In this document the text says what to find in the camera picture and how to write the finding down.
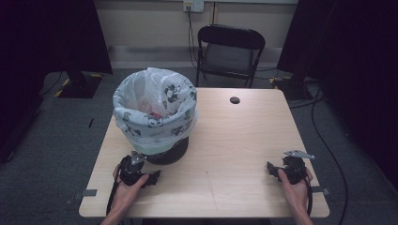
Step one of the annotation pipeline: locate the black wall cable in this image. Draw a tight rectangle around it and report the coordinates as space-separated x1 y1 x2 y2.
187 9 199 69

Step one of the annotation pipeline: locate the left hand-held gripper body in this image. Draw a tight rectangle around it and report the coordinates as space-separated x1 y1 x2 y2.
118 150 151 187

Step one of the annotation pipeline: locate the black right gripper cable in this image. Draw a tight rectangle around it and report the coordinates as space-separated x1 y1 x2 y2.
303 172 314 218

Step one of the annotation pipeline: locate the black folding chair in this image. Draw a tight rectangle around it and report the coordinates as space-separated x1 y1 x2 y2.
195 23 267 89

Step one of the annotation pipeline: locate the black mesh waste bin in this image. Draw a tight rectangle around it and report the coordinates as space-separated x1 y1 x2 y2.
145 136 190 166

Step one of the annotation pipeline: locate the long black floor cable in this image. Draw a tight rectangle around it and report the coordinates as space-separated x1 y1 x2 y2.
310 87 349 225

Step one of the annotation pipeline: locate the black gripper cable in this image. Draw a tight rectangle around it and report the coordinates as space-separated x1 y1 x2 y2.
105 160 124 216
303 172 314 218

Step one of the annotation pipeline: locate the black stand base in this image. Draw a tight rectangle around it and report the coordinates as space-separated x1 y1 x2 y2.
54 70 105 99
269 74 314 101

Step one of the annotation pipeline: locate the white printed plastic bag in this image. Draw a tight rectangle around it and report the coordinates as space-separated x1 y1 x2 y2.
112 67 200 156

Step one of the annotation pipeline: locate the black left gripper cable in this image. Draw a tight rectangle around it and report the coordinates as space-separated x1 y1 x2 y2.
105 160 124 216

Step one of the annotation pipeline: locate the grey tape strip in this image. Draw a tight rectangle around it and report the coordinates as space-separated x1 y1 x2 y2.
81 188 99 198
310 186 331 196

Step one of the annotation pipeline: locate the black curtain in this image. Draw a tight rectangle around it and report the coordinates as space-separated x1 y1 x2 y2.
276 0 398 190
0 0 114 164

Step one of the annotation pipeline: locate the person's left hand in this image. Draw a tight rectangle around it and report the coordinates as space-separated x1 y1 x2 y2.
110 163 151 214

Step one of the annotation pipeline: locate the person's right hand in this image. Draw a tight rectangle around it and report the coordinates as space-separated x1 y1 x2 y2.
277 168 314 212

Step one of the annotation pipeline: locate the white wall socket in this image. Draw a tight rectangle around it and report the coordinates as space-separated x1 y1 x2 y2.
182 0 205 13

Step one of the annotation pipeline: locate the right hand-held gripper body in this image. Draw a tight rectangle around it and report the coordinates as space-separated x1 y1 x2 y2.
281 149 315 186

